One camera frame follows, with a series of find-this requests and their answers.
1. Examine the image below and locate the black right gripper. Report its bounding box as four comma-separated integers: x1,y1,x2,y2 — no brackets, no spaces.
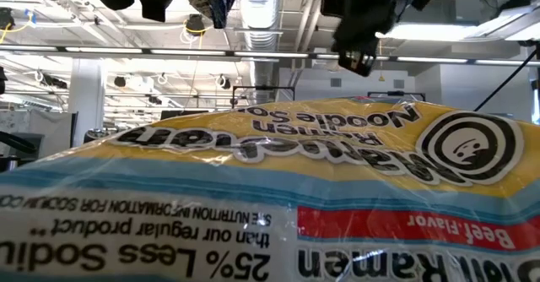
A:
319,0,406,57

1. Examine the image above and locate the blue Maruchan ramen pack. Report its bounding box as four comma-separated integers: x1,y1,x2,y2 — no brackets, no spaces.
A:
0,97,540,282

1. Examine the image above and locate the white ceiling light panel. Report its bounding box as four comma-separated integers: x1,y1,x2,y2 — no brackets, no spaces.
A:
373,19,540,42

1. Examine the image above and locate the LED light bar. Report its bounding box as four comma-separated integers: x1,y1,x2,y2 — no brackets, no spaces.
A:
0,43,540,68

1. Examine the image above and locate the grey partition panel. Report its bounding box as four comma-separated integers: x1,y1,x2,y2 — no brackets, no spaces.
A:
0,109,79,148

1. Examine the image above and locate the black mounted camera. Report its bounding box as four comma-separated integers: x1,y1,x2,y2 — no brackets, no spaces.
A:
185,14,207,34

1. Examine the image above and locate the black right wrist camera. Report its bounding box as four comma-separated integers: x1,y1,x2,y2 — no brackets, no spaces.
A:
337,48,380,79

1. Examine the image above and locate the black metal stand frame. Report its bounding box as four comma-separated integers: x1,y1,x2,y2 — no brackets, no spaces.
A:
366,90,427,106

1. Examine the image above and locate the silver ventilation duct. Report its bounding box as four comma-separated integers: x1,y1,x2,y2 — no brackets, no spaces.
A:
234,0,292,106

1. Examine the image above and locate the black metal rig frame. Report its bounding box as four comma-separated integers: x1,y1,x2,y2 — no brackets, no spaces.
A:
476,41,540,117

